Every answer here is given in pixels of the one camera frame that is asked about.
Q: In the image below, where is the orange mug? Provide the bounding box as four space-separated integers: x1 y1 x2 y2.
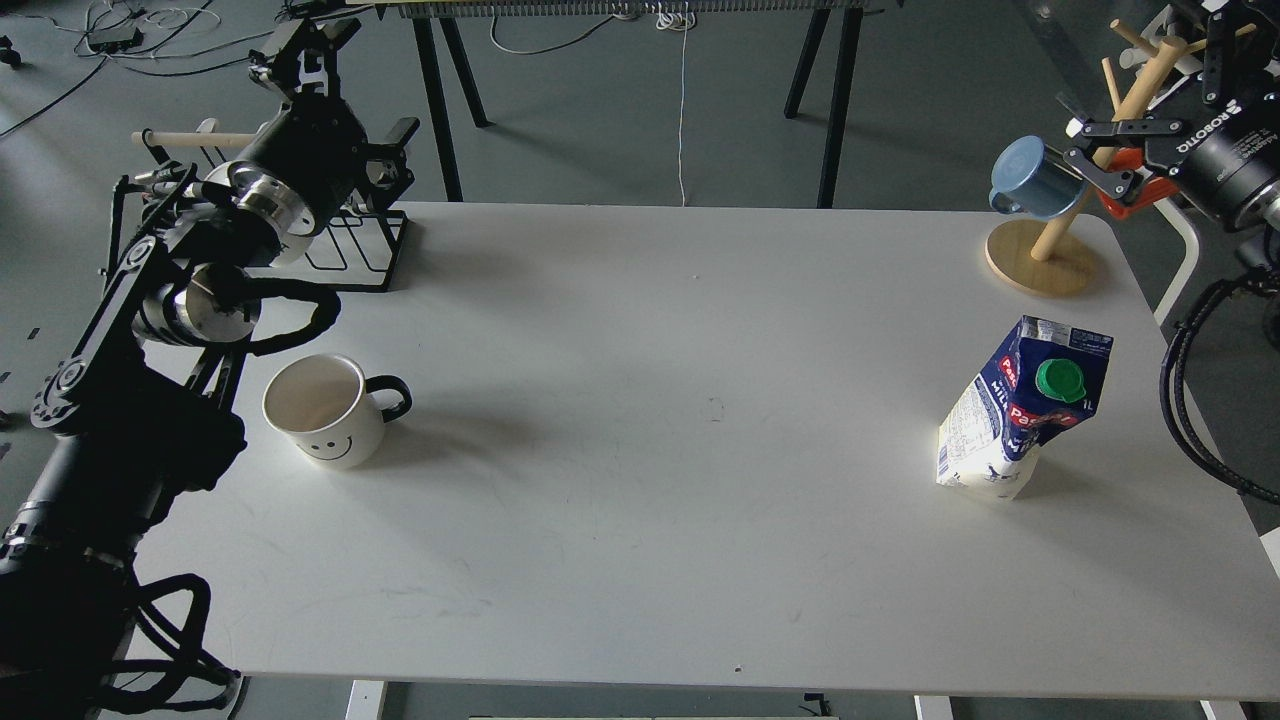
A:
1094 149 1181 220

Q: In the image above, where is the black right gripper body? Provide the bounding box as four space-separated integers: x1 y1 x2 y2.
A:
1167 1 1279 232

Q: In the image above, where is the white chair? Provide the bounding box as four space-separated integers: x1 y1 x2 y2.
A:
1108 1 1204 325

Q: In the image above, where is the white ribbed mug front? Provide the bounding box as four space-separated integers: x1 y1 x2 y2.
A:
269 233 314 268

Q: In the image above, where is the black trestle table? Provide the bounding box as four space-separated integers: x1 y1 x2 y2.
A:
343 1 891 208

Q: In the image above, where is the white hanging cable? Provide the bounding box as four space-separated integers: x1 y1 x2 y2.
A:
655 10 698 208

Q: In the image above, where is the black wire mug rack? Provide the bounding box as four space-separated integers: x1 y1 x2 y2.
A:
131 118 410 293

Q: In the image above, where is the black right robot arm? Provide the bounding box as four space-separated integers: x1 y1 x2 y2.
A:
1064 1 1279 506

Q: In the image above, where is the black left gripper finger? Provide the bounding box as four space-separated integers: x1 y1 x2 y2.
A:
250 17 361 101
362 117 421 211

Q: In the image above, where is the blue metal mug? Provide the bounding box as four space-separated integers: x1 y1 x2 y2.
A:
988 135 1085 222

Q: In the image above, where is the floor cables and adapter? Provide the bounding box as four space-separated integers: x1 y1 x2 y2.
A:
0 0 291 141

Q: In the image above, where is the wooden mug tree stand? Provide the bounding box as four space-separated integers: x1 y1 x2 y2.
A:
986 27 1230 297

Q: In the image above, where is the blue white milk carton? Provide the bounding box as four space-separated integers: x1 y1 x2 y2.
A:
934 315 1114 500

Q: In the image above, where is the white smiley face mug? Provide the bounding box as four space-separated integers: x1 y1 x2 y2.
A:
261 354 413 470

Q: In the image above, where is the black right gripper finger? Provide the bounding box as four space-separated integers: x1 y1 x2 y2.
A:
1062 147 1133 200
1056 94 1188 143

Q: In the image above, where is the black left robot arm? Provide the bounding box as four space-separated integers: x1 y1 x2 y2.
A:
3 17 420 719

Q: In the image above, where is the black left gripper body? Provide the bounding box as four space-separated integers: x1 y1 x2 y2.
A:
229 96 384 234

